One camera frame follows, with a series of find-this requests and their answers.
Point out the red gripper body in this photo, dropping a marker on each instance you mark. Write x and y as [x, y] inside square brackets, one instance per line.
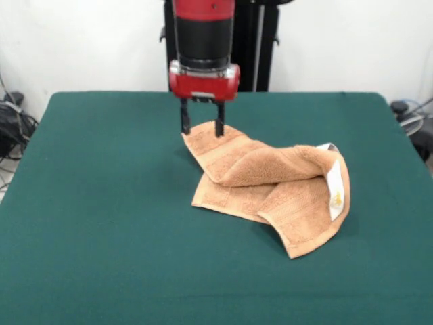
[203, 84]

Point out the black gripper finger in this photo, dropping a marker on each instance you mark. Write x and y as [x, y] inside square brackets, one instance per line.
[185, 116]
[220, 118]

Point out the tan towel with white label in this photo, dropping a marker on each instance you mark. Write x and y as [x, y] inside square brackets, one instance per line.
[270, 169]

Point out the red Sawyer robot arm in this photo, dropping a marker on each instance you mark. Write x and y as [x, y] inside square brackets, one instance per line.
[204, 37]

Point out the dark green table cloth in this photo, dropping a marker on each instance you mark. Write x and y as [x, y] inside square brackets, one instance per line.
[101, 203]

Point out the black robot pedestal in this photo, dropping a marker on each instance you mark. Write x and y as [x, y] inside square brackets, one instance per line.
[257, 50]

